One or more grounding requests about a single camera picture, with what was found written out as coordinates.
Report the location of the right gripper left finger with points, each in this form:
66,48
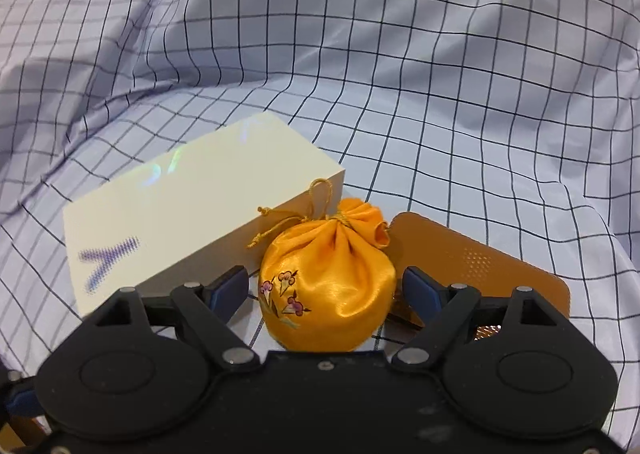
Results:
204,312

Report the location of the white phone box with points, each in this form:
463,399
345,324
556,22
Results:
189,215

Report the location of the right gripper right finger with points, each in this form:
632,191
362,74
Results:
445,312

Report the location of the brown leather case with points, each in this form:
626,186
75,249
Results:
450,257

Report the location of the blue checked cloth cover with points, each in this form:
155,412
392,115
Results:
515,122

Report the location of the orange satin drawstring pouch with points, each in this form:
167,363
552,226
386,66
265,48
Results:
325,283

